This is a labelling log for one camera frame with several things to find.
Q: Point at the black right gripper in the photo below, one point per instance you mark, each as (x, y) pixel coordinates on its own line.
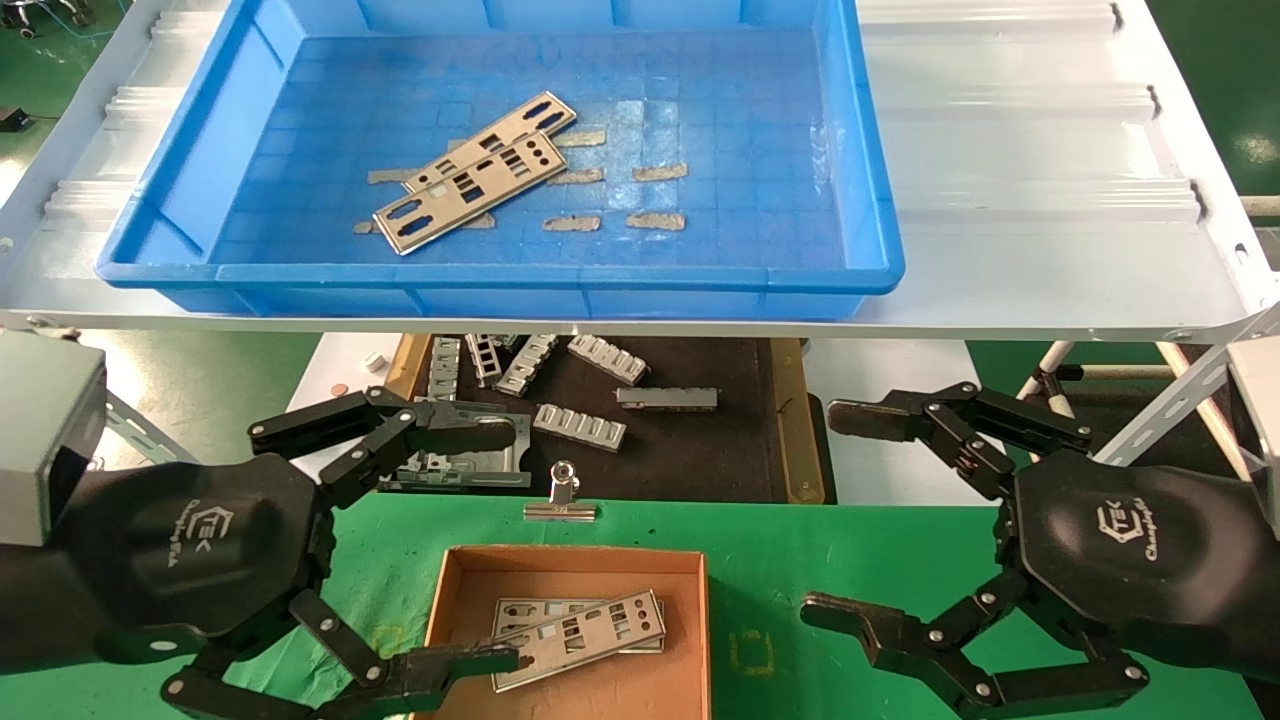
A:
(1120, 550)

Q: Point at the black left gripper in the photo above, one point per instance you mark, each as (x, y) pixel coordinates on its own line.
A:
(200, 540)

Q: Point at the silver metal shield plate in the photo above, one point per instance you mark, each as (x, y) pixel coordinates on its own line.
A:
(470, 190)
(600, 635)
(532, 114)
(518, 610)

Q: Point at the brown cardboard box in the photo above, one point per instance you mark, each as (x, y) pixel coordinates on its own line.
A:
(560, 575)

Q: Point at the blue plastic tray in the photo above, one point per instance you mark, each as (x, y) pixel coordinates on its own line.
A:
(700, 120)

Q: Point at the green table mat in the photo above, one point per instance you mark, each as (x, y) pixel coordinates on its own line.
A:
(800, 560)

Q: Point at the silver binder clip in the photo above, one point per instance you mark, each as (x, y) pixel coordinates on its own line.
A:
(560, 512)

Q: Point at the grey slotted metal part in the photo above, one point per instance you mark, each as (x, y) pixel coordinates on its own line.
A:
(527, 362)
(580, 427)
(608, 358)

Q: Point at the small white cube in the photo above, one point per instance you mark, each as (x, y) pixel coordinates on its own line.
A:
(375, 361)

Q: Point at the white tube with black joints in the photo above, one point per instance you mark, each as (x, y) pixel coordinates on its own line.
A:
(1045, 372)

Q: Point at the grey metal bar part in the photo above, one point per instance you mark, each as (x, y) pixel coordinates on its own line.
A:
(667, 398)

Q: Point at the white slotted angle bar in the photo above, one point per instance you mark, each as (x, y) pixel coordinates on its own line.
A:
(1170, 400)

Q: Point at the grey slotted angle bar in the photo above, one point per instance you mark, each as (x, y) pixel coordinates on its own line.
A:
(140, 430)

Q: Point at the white metal shelf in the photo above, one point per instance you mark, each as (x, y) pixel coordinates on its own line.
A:
(1000, 200)

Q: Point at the small black adapter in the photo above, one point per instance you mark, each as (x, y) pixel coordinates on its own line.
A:
(12, 119)

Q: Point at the grey flat metal bracket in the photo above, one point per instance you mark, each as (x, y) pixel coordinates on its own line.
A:
(480, 468)

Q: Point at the black mat with wooden frame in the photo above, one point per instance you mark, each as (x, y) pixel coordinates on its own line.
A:
(700, 450)

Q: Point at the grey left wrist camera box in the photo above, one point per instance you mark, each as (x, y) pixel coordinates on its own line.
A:
(45, 430)

